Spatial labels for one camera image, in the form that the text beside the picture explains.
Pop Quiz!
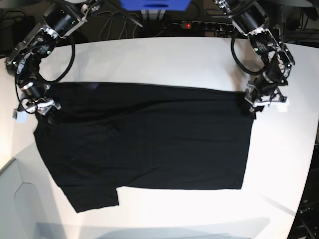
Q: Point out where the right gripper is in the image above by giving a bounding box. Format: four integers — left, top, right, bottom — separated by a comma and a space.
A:
14, 84, 61, 117

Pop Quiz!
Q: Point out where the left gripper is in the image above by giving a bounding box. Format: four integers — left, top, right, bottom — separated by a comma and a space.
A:
244, 79, 287, 112

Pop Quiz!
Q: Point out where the black T-shirt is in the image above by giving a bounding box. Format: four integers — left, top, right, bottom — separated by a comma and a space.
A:
34, 83, 256, 212

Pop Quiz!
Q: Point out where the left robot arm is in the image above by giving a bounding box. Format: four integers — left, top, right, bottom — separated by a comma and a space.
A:
211, 0, 295, 113

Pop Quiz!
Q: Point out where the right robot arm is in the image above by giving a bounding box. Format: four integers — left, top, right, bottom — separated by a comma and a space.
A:
5, 0, 103, 119

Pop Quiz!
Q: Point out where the black power strip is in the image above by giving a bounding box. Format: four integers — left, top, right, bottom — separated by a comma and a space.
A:
173, 21, 235, 33

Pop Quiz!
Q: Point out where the blue plastic bin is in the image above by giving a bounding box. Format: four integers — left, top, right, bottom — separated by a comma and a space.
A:
120, 0, 191, 11

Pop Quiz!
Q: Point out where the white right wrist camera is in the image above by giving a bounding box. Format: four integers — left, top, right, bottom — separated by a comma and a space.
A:
12, 109, 28, 124

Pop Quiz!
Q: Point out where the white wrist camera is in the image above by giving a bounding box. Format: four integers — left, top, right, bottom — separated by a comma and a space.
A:
271, 98, 290, 112
12, 109, 28, 124

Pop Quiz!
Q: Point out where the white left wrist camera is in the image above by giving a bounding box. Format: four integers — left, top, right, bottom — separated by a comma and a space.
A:
271, 98, 290, 112

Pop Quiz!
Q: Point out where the grey cable bundle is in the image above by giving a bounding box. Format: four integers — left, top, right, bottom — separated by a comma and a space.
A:
99, 9, 144, 40

